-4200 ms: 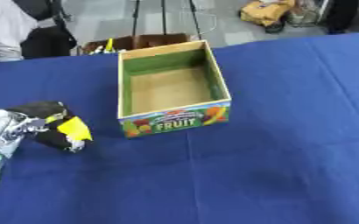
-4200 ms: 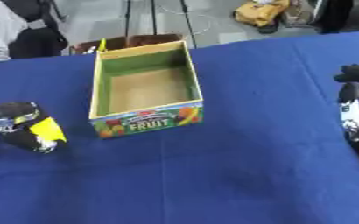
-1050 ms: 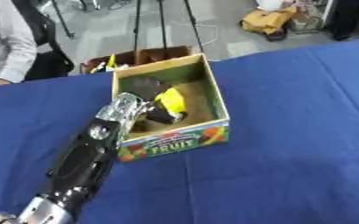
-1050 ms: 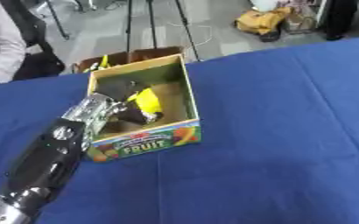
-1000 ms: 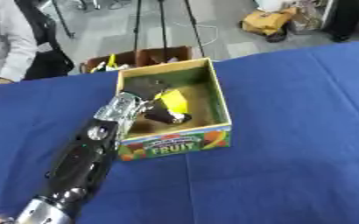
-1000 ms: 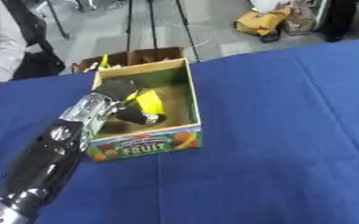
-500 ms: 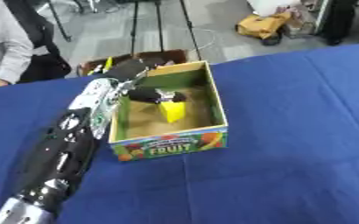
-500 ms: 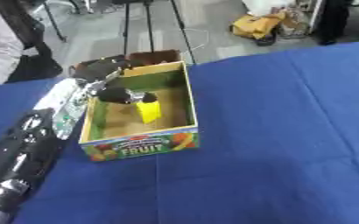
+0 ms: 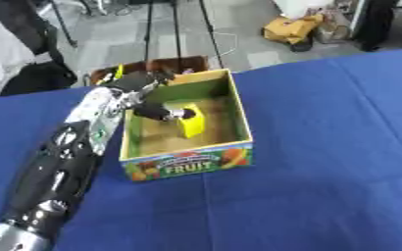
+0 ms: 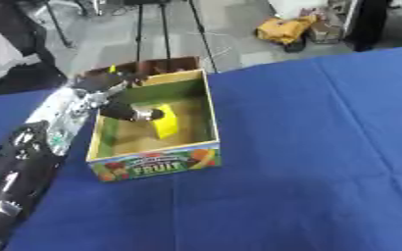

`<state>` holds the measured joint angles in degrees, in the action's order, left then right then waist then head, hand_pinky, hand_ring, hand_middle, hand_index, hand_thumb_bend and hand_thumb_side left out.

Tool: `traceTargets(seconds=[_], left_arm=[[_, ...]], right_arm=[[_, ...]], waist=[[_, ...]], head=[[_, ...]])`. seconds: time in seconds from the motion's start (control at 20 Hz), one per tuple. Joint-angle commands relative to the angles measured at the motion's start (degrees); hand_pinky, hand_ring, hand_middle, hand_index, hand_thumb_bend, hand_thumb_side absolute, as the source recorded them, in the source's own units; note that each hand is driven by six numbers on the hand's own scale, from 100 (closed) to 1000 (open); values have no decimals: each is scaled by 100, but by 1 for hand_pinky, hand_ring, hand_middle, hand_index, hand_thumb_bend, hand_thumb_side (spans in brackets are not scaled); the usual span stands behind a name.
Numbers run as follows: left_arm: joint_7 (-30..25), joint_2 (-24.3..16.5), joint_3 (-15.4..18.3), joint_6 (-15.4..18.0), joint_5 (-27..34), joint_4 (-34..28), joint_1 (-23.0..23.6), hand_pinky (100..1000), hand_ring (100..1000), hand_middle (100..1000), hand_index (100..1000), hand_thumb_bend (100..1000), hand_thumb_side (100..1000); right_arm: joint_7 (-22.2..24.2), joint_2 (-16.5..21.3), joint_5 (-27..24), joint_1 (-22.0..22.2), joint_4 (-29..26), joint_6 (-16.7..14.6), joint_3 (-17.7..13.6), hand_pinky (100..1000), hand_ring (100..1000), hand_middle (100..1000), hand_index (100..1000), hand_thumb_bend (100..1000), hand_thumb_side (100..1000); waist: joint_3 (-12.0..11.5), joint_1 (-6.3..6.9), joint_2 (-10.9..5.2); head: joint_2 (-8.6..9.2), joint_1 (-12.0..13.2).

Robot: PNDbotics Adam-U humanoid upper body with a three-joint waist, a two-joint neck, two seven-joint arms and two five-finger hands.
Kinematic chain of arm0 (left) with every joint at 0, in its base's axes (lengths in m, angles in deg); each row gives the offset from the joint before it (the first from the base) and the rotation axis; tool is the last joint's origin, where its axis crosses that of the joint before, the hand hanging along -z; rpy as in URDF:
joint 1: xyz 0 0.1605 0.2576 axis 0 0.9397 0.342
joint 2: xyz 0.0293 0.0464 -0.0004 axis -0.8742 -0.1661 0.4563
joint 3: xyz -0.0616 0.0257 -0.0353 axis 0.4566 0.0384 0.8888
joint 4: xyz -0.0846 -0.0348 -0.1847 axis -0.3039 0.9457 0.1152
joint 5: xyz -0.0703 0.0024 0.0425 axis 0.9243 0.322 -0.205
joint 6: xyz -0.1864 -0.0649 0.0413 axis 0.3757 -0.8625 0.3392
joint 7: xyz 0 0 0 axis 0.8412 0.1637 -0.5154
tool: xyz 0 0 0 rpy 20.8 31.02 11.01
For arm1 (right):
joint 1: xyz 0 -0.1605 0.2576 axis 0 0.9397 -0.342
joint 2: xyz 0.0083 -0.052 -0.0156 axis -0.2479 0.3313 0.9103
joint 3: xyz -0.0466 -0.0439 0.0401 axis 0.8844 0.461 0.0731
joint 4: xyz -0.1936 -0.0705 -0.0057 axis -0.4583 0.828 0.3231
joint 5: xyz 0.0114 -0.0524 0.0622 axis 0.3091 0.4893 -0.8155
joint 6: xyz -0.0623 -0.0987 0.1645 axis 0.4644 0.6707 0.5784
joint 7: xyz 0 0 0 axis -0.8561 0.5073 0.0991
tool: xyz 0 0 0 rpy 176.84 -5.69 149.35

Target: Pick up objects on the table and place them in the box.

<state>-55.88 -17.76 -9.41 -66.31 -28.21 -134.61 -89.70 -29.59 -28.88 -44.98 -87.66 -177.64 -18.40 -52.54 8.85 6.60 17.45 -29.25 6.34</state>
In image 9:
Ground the person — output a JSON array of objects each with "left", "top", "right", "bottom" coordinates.
[{"left": 0, "top": 9, "right": 40, "bottom": 101}]

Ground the black tripod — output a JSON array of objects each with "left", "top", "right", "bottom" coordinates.
[{"left": 140, "top": 0, "right": 226, "bottom": 71}]

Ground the cardboard box with green inside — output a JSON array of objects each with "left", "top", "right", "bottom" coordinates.
[{"left": 117, "top": 68, "right": 256, "bottom": 182}]

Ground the black stand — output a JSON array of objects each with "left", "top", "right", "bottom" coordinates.
[{"left": 352, "top": 0, "right": 400, "bottom": 53}]

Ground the black bag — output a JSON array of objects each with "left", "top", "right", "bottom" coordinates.
[{"left": 0, "top": 60, "right": 79, "bottom": 97}]

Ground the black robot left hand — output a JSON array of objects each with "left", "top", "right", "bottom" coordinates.
[{"left": 101, "top": 70, "right": 198, "bottom": 123}]

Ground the yellow block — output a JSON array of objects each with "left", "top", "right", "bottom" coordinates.
[{"left": 163, "top": 101, "right": 208, "bottom": 139}]

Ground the brown cardboard box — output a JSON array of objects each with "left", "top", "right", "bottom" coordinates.
[{"left": 89, "top": 55, "right": 212, "bottom": 86}]

